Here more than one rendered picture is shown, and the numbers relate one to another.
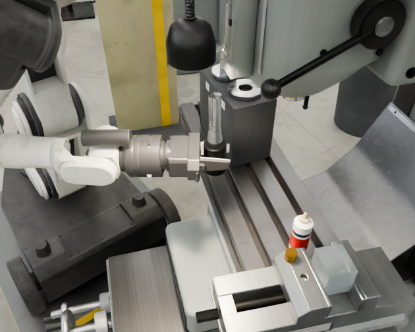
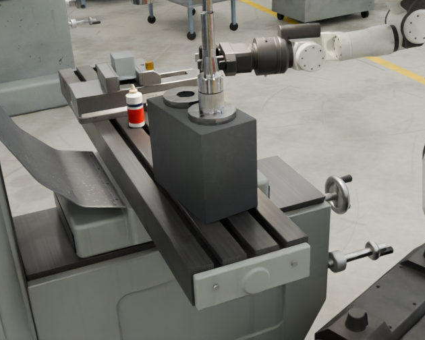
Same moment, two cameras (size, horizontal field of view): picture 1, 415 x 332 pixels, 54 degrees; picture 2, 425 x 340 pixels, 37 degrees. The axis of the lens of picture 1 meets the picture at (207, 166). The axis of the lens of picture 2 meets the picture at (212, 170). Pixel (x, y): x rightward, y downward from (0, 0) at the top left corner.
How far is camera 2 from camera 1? 2.09 m
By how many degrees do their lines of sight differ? 111
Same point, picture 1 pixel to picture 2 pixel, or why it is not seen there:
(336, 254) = (120, 55)
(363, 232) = (65, 164)
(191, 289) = not seen: hidden behind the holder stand
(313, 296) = (137, 61)
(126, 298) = (289, 177)
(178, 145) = (240, 48)
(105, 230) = (382, 295)
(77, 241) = (407, 280)
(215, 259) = not seen: hidden behind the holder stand
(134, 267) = (294, 193)
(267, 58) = not seen: outside the picture
